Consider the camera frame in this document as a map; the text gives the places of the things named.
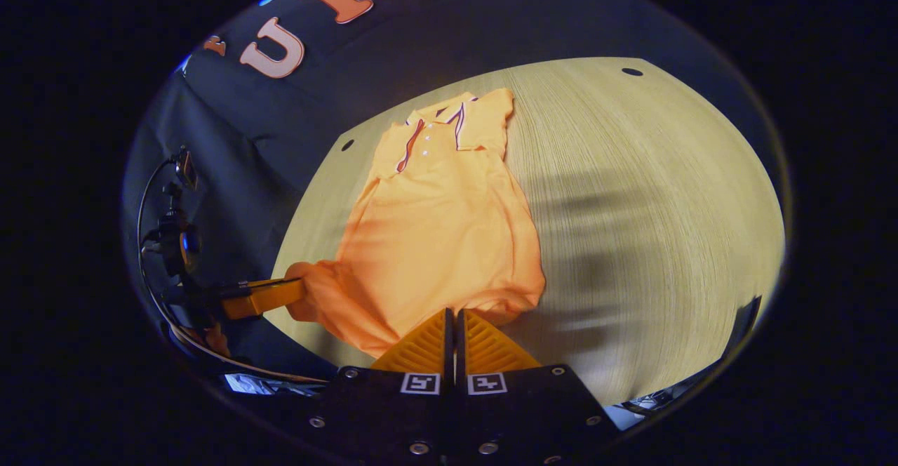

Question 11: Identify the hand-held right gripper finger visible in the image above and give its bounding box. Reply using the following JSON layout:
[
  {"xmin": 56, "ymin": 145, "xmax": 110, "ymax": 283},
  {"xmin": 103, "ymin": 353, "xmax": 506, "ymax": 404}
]
[
  {"xmin": 305, "ymin": 308, "xmax": 455, "ymax": 466},
  {"xmin": 455, "ymin": 308, "xmax": 622, "ymax": 466}
]

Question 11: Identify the orange T-shirt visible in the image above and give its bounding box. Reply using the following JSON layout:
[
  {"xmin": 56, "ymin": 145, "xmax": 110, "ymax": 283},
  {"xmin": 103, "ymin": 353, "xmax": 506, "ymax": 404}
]
[{"xmin": 284, "ymin": 87, "xmax": 547, "ymax": 360}]

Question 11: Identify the pale crumpled sheet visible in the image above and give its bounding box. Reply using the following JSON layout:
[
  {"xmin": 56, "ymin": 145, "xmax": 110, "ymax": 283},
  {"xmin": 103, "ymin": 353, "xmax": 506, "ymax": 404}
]
[{"xmin": 223, "ymin": 373, "xmax": 327, "ymax": 398}]

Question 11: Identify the thin black cable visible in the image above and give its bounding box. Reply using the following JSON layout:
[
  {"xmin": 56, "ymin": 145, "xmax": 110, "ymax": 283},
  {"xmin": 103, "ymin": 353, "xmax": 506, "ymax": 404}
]
[{"xmin": 136, "ymin": 157, "xmax": 330, "ymax": 385}]

